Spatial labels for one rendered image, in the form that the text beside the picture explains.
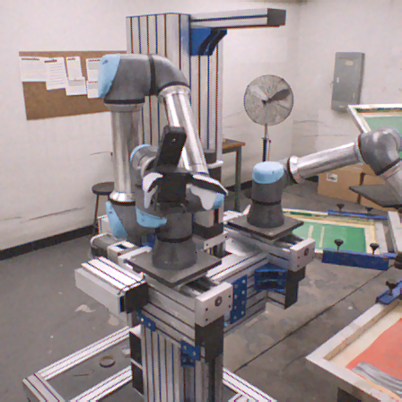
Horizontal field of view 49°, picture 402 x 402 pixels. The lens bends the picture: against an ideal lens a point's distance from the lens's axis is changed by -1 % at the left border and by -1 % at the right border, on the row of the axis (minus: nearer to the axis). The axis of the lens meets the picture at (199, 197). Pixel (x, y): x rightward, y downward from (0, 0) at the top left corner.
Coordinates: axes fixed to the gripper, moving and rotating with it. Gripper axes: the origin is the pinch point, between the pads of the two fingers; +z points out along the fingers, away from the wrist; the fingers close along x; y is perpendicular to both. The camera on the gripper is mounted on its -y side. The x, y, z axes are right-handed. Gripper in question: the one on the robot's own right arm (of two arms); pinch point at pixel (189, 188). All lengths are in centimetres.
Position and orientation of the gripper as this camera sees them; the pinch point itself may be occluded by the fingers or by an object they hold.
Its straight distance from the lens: 78.5
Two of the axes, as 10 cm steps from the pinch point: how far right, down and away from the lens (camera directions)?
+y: -1.3, 9.6, 2.7
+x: -9.3, -0.3, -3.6
